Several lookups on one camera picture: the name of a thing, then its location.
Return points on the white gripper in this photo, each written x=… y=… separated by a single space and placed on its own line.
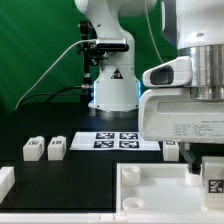
x=169 y=114

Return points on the silver camera on stand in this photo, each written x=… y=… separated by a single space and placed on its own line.
x=117 y=45

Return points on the white square table top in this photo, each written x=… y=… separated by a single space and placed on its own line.
x=161 y=189

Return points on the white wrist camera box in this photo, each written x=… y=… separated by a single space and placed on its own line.
x=175 y=73

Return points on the white sheet with AprilTags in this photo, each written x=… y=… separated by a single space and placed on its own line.
x=99 y=141

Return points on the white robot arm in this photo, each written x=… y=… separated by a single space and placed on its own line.
x=196 y=27

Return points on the black camera stand pole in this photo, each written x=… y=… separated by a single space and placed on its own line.
x=87 y=31

